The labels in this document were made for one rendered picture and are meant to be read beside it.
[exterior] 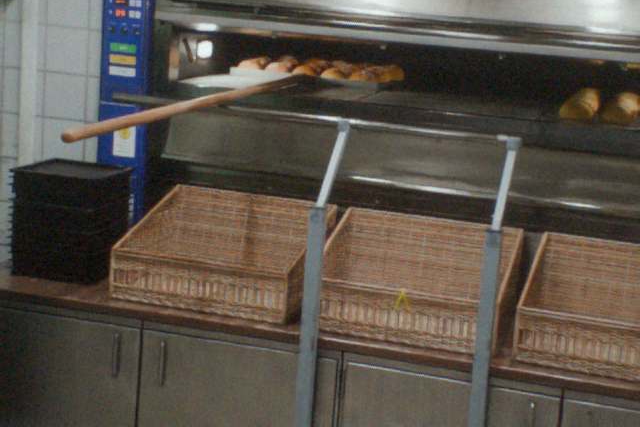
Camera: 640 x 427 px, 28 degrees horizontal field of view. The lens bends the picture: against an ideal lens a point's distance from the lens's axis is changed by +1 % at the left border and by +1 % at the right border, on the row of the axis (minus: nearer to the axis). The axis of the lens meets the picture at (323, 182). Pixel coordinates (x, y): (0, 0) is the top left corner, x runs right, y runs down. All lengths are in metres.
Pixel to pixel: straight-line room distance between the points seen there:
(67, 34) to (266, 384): 1.40
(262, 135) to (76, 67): 0.67
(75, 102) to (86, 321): 0.85
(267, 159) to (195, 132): 0.27
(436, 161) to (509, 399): 0.84
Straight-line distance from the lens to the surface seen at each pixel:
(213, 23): 3.90
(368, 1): 3.89
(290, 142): 4.01
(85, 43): 4.24
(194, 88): 4.09
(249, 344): 3.59
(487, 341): 3.35
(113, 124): 2.97
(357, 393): 3.53
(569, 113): 3.97
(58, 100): 4.30
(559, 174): 3.85
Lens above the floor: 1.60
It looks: 10 degrees down
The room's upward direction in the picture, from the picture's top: 4 degrees clockwise
